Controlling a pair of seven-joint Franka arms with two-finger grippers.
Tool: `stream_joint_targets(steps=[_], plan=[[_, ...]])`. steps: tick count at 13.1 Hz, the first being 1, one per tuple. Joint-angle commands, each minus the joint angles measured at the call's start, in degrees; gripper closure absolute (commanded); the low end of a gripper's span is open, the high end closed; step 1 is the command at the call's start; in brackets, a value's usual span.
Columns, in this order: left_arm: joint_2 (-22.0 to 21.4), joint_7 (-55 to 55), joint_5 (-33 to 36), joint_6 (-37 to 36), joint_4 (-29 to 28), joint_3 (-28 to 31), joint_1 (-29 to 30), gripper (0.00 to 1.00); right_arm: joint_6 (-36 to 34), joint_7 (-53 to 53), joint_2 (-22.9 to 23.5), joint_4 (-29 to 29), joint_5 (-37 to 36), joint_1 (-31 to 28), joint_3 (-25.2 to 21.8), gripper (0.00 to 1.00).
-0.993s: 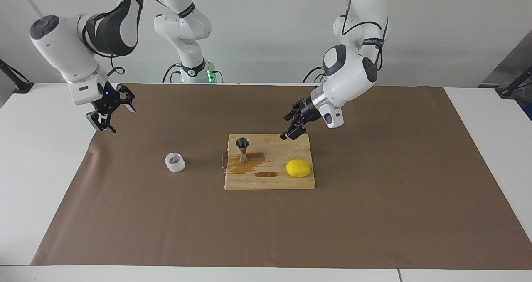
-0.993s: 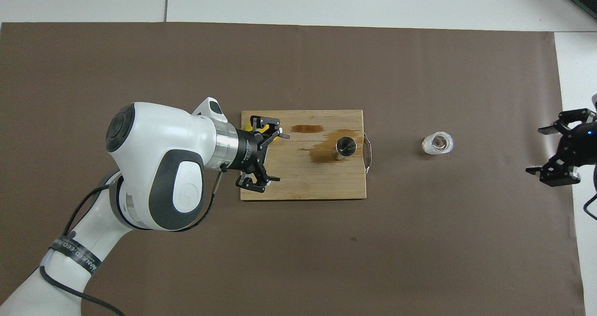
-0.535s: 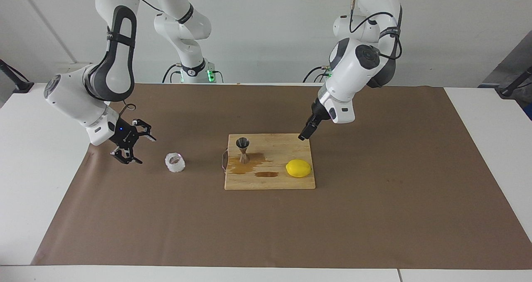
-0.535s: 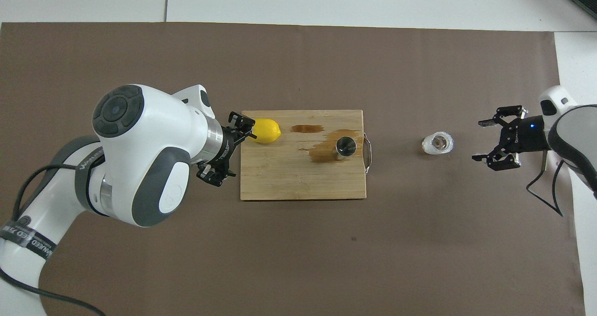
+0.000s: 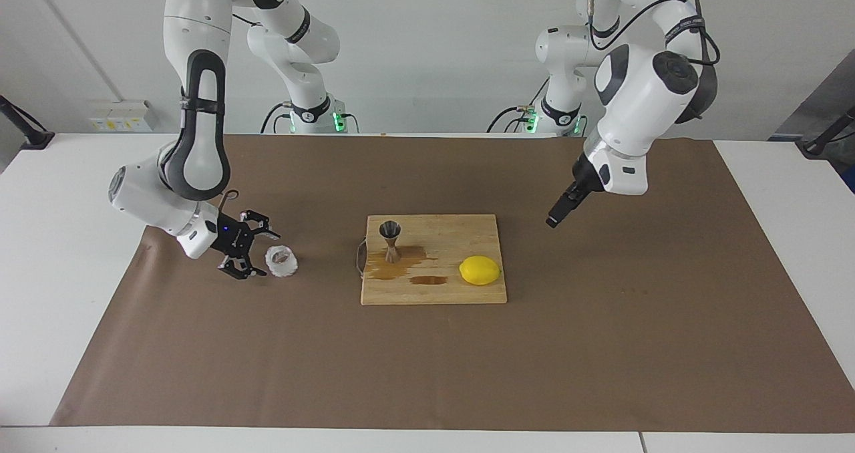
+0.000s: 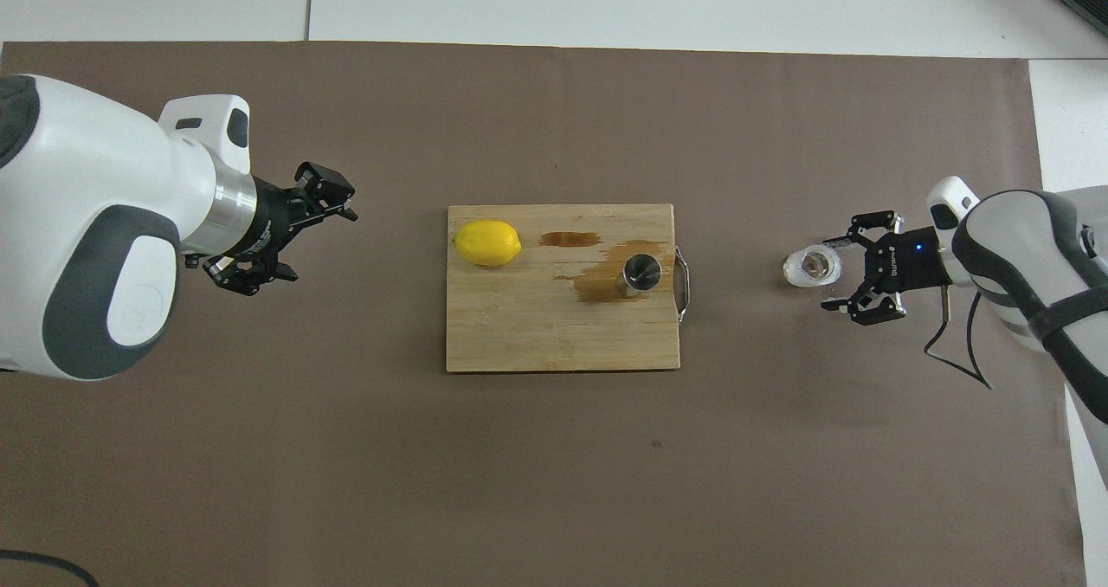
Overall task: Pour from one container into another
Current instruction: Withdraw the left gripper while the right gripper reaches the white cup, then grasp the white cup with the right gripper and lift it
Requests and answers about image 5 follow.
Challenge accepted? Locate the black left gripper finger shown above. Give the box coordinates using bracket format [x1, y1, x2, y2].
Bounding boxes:
[545, 185, 584, 231]

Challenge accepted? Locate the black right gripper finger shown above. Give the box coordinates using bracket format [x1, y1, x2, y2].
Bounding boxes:
[237, 208, 281, 241]
[217, 251, 268, 281]

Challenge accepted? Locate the clear textured glass cup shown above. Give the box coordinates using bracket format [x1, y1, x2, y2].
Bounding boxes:
[265, 245, 299, 279]

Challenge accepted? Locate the steel double jigger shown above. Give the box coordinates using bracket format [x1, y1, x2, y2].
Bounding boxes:
[379, 220, 403, 265]

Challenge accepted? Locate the brown paper table mat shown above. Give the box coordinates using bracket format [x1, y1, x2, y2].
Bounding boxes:
[50, 132, 855, 435]

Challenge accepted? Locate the yellow lemon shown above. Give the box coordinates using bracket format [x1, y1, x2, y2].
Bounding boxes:
[459, 255, 502, 287]

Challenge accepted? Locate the wooden cutting board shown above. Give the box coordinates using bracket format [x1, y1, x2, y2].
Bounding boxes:
[354, 214, 508, 305]

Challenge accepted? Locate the black clamp stand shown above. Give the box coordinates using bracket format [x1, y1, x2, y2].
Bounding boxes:
[0, 96, 55, 150]
[800, 106, 855, 160]

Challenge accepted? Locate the black right arm base cable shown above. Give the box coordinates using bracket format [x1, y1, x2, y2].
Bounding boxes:
[259, 102, 295, 134]

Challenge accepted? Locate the black arm base cable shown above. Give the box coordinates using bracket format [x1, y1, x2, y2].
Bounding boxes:
[486, 79, 538, 134]
[259, 102, 295, 134]

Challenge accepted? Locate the black left arm base cable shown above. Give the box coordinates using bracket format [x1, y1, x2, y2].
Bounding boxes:
[486, 79, 538, 134]

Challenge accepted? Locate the white wall socket panel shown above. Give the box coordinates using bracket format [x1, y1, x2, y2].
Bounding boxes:
[89, 101, 153, 133]

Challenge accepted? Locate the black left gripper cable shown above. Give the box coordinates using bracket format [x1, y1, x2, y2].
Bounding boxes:
[588, 0, 722, 66]

